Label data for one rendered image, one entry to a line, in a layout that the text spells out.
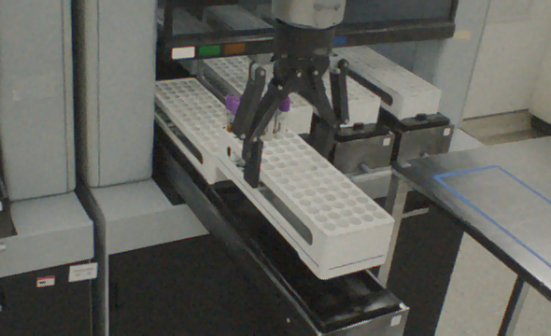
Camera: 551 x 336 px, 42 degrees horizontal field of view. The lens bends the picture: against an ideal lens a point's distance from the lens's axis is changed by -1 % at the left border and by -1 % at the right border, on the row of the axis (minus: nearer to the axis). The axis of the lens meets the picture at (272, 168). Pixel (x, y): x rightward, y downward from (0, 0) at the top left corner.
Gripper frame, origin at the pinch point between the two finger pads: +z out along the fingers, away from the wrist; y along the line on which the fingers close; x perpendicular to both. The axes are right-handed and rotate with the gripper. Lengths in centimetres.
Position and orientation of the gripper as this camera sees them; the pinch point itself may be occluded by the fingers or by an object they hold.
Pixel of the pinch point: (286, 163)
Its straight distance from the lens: 98.3
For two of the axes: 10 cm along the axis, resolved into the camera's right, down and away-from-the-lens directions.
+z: -1.1, 8.7, 4.8
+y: 8.7, -1.5, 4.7
